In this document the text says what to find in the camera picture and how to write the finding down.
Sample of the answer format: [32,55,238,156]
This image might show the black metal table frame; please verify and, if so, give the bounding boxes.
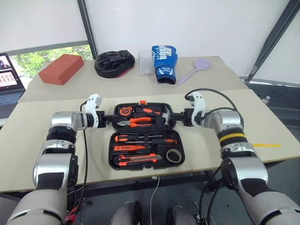
[0,161,281,213]

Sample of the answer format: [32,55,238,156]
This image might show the blue boxing glove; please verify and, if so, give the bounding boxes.
[151,45,179,85]

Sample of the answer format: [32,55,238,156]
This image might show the purple silicone spatula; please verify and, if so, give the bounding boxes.
[176,58,214,86]

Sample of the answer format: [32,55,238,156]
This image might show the silver claw hammer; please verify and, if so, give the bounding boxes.
[134,105,174,126]

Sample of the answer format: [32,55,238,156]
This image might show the black tool case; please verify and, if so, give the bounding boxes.
[108,100,186,171]

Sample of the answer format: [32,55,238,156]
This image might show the black electrical tape roll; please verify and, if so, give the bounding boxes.
[165,148,184,164]

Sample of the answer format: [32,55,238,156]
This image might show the red clamp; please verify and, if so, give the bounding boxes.
[64,206,79,224]

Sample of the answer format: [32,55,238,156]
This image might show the grey rounded robot foot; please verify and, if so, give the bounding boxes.
[166,206,196,225]
[110,201,143,225]

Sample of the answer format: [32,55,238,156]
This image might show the white hanging cable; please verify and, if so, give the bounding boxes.
[150,175,161,225]

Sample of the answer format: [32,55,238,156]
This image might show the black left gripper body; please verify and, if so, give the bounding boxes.
[96,110,112,129]

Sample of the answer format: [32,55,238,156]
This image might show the orange handled pliers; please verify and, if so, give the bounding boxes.
[116,117,153,128]

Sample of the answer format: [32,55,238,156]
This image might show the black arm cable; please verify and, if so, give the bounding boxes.
[184,88,245,132]
[78,101,90,211]

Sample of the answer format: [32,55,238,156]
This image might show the small orange black screwdriver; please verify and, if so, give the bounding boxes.
[114,134,164,143]

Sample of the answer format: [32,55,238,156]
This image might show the black boxing focus mitt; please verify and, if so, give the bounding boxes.
[94,49,136,79]

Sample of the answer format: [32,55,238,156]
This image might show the orange black tape measure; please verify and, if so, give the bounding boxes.
[117,105,133,117]

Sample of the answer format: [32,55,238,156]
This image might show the open laptop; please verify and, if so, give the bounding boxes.
[0,53,27,120]

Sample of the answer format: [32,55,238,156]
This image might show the clear plastic measuring cup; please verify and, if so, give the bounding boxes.
[137,49,156,78]

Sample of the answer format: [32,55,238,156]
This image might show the red foam brick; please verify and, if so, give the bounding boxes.
[38,53,85,86]

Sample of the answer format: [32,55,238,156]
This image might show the large orange black screwdriver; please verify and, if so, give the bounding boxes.
[124,138,178,147]

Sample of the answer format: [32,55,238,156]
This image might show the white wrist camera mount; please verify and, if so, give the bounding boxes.
[186,91,205,128]
[84,93,104,128]

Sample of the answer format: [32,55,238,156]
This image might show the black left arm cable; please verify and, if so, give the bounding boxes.
[78,101,90,211]

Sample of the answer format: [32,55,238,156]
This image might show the black hanging cable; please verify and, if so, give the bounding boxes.
[198,163,227,225]

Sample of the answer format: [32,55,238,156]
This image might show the yellow tape strip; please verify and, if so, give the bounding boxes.
[253,143,282,149]

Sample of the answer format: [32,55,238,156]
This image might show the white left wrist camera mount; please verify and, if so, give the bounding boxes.
[84,93,104,128]

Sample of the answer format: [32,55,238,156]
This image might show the orange black utility knife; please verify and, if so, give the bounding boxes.
[117,153,163,167]

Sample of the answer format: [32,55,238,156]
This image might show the black diagonal strut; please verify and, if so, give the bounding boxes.
[243,0,300,83]

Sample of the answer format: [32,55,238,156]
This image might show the black window frame post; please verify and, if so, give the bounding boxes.
[77,0,99,60]

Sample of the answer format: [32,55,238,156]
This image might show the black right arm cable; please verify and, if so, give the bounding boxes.
[184,88,245,132]

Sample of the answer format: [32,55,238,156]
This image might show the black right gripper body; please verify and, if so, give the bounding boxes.
[180,108,195,128]

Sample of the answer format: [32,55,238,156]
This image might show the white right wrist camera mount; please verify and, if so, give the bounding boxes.
[186,91,205,128]

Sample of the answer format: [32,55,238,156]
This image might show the orange voltage tester pen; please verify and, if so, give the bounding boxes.
[113,145,151,151]

